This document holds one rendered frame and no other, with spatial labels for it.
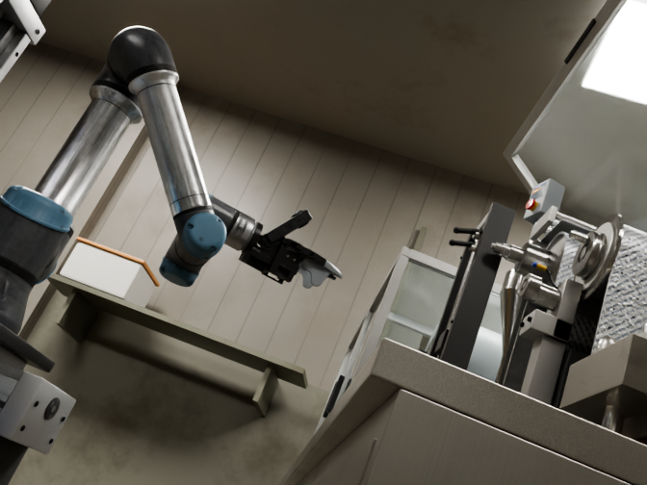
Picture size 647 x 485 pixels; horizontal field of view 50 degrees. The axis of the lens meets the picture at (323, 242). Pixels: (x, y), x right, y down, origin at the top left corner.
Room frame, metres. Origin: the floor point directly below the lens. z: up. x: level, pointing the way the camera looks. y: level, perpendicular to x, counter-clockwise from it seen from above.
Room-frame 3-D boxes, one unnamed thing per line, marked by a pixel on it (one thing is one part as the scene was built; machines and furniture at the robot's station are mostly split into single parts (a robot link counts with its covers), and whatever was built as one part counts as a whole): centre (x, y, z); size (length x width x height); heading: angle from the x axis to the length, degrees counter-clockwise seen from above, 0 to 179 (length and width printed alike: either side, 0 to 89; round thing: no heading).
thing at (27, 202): (1.14, 0.46, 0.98); 0.13 x 0.12 x 0.14; 15
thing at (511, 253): (1.19, -0.33, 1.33); 0.06 x 0.03 x 0.03; 87
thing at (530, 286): (0.97, -0.32, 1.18); 0.04 x 0.02 x 0.04; 177
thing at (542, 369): (0.97, -0.36, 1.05); 0.06 x 0.05 x 0.31; 87
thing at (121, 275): (4.23, 1.11, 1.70); 0.46 x 0.38 x 0.26; 79
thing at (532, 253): (1.19, -0.39, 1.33); 0.06 x 0.06 x 0.06; 87
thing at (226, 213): (1.33, 0.24, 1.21); 0.11 x 0.08 x 0.09; 105
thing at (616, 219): (0.94, -0.40, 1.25); 0.15 x 0.01 x 0.15; 177
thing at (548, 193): (1.48, -0.46, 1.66); 0.07 x 0.07 x 0.10; 13
